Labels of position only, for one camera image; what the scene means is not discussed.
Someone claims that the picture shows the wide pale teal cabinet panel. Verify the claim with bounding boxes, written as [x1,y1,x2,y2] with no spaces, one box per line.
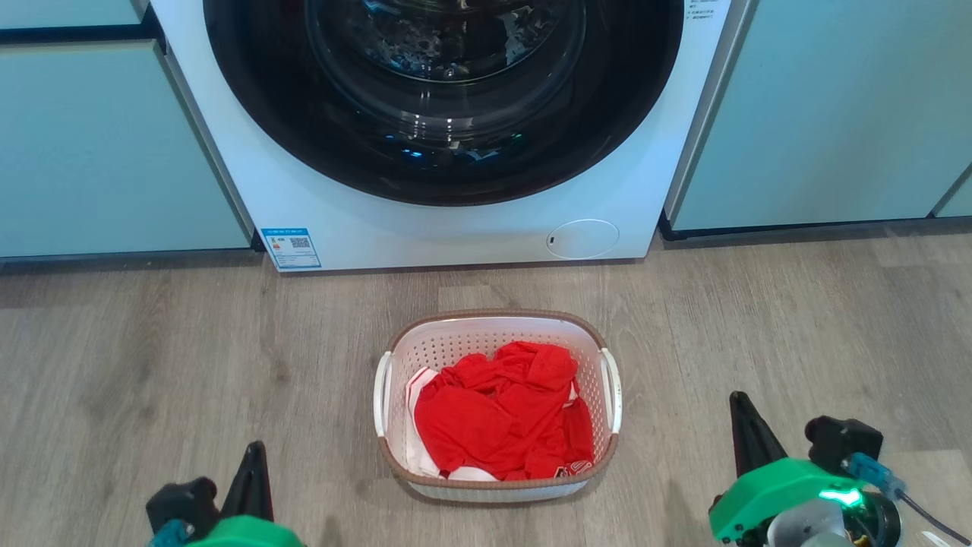
[668,0,972,232]

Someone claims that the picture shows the round white filter cover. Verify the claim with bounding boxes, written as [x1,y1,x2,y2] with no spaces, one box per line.
[545,219,620,261]

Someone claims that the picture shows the blue left camera connector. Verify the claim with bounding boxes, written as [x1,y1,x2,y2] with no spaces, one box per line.
[149,520,189,547]

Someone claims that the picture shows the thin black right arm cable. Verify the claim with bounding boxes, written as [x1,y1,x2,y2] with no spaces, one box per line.
[898,492,972,546]

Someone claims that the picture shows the blue energy label sticker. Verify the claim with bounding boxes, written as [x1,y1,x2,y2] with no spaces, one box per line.
[260,226,322,271]

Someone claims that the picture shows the white front-load washing machine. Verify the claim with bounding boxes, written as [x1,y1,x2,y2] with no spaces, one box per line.
[148,0,757,273]

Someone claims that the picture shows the blue camera connector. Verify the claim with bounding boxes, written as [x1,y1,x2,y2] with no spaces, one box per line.
[843,453,906,500]
[149,520,189,547]

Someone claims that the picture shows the small pale teal cabinet drawer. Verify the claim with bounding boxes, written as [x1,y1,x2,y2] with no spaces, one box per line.
[0,0,149,30]

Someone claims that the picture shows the white garment with red trim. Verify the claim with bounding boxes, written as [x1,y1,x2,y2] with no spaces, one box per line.
[405,368,498,482]

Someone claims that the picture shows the large pale teal cabinet door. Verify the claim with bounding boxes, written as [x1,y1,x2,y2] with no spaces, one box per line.
[0,40,254,259]

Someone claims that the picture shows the black round glass washer door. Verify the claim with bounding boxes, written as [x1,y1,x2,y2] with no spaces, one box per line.
[203,0,686,207]

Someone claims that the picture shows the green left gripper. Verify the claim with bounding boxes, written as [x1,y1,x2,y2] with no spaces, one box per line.
[186,441,306,547]

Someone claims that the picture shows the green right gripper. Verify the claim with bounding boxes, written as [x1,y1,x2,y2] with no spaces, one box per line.
[708,391,868,543]

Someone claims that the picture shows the white perforated laundry basket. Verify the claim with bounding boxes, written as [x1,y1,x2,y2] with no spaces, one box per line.
[372,308,623,504]

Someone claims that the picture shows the blue right camera connector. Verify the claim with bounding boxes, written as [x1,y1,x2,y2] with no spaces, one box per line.
[843,453,906,500]

